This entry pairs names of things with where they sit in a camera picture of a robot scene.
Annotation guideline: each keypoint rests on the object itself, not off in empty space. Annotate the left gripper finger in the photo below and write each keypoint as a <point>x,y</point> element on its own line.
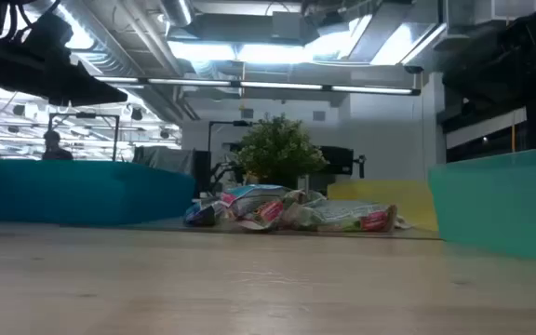
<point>96,90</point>

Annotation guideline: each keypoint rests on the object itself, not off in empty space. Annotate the blue box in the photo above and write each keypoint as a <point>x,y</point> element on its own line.
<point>203,215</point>

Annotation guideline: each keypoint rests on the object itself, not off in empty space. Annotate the long white granola bar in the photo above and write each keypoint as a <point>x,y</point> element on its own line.
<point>402,223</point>

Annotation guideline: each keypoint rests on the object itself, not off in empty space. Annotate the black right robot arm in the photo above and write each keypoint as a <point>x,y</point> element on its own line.
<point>491,70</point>

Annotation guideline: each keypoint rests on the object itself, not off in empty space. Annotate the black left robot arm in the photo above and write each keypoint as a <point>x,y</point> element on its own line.
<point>40,32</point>

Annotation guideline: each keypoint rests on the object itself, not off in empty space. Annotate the black spotlight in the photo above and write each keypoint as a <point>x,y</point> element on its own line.
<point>19,110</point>
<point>137,114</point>

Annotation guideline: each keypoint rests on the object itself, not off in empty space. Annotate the person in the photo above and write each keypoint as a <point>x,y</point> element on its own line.
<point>56,151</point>

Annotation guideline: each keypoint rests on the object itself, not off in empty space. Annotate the grey cover sheet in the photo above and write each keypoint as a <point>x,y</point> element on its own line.
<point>165,160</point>

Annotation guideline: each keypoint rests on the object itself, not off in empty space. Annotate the blue plastic tray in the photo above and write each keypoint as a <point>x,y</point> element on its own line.
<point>82,195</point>

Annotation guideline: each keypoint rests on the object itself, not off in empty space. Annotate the tall black box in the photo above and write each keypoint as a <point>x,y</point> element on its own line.
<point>201,172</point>

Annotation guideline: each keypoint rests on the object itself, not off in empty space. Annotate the black lamp stand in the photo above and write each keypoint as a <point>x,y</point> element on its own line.
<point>242,123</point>

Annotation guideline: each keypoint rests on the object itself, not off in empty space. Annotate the long linear ceiling light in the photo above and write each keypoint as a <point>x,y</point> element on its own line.
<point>277,85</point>

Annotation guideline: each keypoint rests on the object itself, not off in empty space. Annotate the bushy green potted plant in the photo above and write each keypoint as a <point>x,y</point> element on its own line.
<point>277,149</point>

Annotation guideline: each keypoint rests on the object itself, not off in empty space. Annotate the yellow translucent plastic tray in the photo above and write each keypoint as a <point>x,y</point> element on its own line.
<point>412,200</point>

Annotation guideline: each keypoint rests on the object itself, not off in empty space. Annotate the black frame stand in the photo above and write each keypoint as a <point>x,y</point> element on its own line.
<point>86,115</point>

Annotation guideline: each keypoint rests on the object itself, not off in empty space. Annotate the round silver air duct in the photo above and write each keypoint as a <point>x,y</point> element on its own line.
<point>177,11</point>

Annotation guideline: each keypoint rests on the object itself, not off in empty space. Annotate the black monitor on mount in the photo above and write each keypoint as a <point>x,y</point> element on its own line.
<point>340,160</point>

